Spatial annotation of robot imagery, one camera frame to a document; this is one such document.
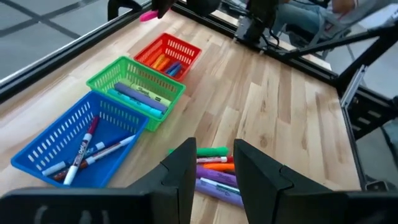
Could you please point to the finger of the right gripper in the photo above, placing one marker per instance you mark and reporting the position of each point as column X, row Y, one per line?
column 163, row 7

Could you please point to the thin brown dry-erase marker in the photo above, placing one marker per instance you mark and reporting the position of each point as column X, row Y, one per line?
column 112, row 147

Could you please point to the red plastic basket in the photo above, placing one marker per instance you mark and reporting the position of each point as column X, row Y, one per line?
column 186, row 49

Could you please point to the orange highlighter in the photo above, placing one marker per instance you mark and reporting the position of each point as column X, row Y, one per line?
column 219, row 167
column 163, row 64

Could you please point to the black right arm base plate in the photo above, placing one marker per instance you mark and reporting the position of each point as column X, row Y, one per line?
column 248, row 34

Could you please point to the blue plastic basket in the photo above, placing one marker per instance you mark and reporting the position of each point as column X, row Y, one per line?
column 118, row 130

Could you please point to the pink highlighter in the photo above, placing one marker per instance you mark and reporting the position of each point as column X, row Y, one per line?
column 148, row 15

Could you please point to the blue highlighter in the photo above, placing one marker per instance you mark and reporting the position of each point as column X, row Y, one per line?
column 173, row 68

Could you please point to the green plastic basket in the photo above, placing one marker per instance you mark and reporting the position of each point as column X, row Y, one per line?
column 105, row 77

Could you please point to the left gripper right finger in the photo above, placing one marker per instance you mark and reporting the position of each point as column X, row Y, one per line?
column 311, row 208

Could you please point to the thin red dry-erase marker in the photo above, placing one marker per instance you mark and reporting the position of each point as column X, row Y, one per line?
column 214, row 160

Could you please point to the thin maroon dry-erase marker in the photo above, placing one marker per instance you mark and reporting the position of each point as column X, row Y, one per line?
column 82, row 149

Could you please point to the thin green dry-erase marker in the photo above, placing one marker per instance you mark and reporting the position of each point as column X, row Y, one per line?
column 220, row 185

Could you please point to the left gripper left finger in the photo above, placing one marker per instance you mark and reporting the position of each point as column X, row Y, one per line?
column 93, row 208

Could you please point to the teal highlighter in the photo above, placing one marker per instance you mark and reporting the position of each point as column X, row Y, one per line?
column 133, row 103

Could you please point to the black aluminium table frame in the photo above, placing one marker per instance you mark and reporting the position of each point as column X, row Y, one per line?
column 62, row 56

